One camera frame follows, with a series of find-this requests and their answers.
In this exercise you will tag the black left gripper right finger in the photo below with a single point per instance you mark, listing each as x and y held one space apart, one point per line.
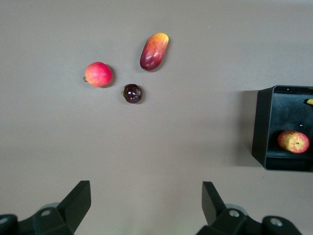
215 210

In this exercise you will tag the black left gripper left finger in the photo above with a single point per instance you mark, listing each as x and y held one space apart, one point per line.
73 208

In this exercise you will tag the black plastic box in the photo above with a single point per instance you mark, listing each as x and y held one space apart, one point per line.
261 127

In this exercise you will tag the red yellow striped apple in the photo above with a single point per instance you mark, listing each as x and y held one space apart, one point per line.
293 141

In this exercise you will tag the yellow banana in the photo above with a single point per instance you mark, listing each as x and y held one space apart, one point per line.
310 101

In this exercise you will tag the dark purple mangosteen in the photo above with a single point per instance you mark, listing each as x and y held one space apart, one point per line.
132 93

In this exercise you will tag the red pink round fruit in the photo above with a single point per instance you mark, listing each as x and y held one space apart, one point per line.
98 74

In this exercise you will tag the red yellow mango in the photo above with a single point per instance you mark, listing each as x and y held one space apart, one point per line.
154 52

